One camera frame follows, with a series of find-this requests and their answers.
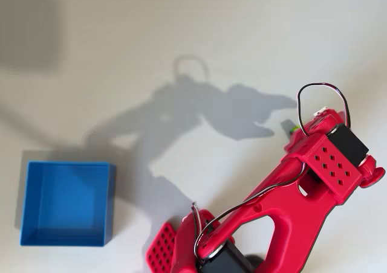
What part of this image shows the black white servo wire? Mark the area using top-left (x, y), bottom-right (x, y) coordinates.
top-left (296, 82), bottom-right (352, 137)
top-left (192, 161), bottom-right (310, 259)

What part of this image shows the blue square box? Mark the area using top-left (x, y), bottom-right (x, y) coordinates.
top-left (19, 161), bottom-right (117, 248)

